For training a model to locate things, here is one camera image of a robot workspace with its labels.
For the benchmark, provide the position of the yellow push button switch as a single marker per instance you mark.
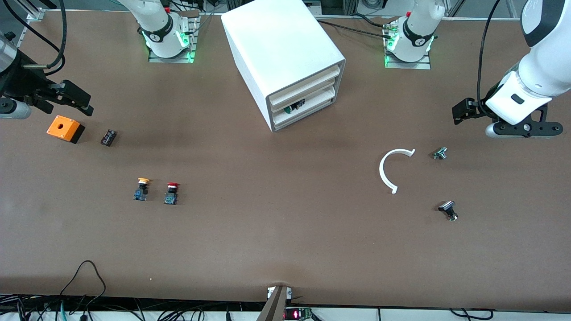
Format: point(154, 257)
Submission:
point(142, 189)

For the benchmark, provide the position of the aluminium left arm base plate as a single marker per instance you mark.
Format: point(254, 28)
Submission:
point(419, 65)

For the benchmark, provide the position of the grey metal stand bar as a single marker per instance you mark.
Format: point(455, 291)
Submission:
point(274, 305)

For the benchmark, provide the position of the aluminium table edge rail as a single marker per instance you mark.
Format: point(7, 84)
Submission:
point(464, 18)

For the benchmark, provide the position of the green push button switch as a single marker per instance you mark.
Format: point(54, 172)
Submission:
point(292, 108)

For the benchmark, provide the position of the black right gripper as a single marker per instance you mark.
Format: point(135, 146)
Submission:
point(23, 84)

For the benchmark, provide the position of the white semicircular plastic clip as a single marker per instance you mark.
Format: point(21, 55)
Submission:
point(382, 171)

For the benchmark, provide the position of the small silver switch part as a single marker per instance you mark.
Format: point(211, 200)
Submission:
point(440, 153)

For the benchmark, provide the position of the black silver push button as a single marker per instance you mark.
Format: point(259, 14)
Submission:
point(447, 208)

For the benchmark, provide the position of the circuit board red display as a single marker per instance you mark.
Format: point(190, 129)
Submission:
point(298, 314)

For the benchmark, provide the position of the white drawer cabinet housing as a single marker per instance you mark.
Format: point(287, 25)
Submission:
point(276, 40)

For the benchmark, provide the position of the aluminium frame post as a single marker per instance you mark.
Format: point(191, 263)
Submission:
point(36, 14)

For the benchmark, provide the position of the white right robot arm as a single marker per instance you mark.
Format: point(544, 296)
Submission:
point(156, 22)

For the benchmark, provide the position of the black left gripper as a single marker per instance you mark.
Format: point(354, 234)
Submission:
point(466, 110)

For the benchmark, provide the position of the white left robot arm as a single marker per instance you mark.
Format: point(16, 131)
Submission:
point(544, 67)

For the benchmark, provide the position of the white plastic drawer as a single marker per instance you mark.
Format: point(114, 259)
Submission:
point(308, 84)
point(312, 94)
point(308, 117)

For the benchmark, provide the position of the red push button switch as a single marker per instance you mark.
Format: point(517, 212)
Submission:
point(171, 194)

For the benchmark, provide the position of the small black contact block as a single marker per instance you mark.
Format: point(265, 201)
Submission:
point(108, 137)

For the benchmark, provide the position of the orange button enclosure box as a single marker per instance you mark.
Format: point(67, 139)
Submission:
point(62, 127)

